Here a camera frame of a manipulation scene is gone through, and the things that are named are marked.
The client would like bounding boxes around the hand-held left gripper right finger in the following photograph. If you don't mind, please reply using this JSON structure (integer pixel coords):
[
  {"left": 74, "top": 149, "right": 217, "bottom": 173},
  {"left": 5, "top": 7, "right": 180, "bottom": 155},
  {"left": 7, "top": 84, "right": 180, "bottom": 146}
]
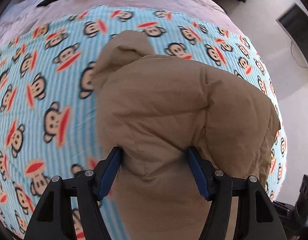
[{"left": 186, "top": 146, "right": 287, "bottom": 240}]

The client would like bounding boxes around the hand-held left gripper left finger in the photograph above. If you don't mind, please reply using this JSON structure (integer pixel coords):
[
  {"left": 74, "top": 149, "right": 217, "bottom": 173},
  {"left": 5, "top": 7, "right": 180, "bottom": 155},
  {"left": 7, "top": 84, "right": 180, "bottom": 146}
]
[{"left": 25, "top": 146, "right": 123, "bottom": 240}]

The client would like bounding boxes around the tan puffer jacket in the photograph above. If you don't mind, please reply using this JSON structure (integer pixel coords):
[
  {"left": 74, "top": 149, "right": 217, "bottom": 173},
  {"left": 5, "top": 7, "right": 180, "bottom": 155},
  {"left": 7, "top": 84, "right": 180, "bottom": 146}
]
[{"left": 90, "top": 29, "right": 281, "bottom": 240}]

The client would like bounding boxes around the blue monkey print blanket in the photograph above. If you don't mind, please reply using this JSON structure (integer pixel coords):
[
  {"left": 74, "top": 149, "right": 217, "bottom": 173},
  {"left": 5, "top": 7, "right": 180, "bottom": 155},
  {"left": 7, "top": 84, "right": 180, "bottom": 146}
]
[{"left": 0, "top": 4, "right": 288, "bottom": 240}]

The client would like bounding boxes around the black flat screen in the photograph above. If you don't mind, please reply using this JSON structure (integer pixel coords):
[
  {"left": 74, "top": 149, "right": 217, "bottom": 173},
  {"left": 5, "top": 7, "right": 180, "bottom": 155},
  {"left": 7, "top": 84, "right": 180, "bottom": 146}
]
[{"left": 277, "top": 4, "right": 308, "bottom": 45}]

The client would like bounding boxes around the thin black cable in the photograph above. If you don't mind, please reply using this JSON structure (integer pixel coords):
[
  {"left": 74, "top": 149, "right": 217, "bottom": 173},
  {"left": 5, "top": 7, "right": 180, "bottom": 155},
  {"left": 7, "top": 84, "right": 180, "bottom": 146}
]
[{"left": 290, "top": 41, "right": 308, "bottom": 69}]

